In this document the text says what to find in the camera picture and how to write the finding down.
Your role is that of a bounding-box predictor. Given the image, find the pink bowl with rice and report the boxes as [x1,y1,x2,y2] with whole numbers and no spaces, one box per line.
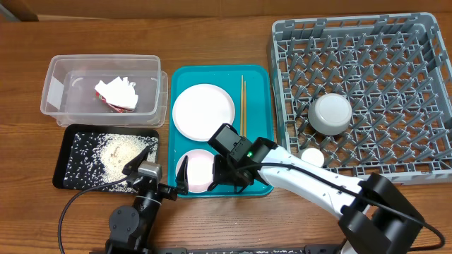
[176,149,214,193]

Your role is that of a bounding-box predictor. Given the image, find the black tray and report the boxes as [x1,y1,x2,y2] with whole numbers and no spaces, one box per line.
[52,124,159,193]

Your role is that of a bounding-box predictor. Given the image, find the teal serving tray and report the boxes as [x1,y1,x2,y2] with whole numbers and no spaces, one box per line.
[167,65,273,198]

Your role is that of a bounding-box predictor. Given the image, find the small white cup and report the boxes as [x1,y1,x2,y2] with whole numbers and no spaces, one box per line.
[297,147,325,167]

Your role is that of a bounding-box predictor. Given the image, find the clear plastic bin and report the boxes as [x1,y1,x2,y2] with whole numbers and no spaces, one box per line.
[40,54,162,120]

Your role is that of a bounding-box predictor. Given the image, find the grey metal bowl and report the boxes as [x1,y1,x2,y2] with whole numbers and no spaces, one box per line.
[308,93,352,135]

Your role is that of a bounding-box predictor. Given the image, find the wooden chopstick left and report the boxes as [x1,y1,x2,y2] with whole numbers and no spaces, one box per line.
[239,75,244,135]

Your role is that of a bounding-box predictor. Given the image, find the wooden chopstick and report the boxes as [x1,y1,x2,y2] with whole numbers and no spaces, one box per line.
[239,75,244,135]
[243,81,247,137]

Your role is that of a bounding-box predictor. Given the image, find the white round plate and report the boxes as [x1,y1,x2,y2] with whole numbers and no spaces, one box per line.
[172,84,235,142]

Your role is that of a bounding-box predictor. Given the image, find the wooden chopstick right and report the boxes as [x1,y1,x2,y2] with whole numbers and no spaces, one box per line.
[243,81,247,137]

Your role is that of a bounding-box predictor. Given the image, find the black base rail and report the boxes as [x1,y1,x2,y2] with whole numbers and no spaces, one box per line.
[144,244,340,254]

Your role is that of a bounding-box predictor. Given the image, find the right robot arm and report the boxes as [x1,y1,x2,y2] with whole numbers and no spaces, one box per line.
[208,123,424,254]

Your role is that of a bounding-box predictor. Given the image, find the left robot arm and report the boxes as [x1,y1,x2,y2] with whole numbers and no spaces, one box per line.
[105,146,189,253]

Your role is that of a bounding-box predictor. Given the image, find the crumpled white paper waste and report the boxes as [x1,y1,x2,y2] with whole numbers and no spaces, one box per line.
[95,76,138,113]

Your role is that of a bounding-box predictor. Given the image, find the grey dish rack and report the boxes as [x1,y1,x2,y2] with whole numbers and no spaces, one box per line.
[268,13,451,185]

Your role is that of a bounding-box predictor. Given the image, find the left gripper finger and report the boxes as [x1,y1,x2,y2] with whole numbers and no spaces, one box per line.
[122,145,150,175]
[176,155,189,195]

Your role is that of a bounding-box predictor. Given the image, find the spilled rice pile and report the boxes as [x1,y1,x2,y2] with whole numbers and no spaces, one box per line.
[63,132,158,190]

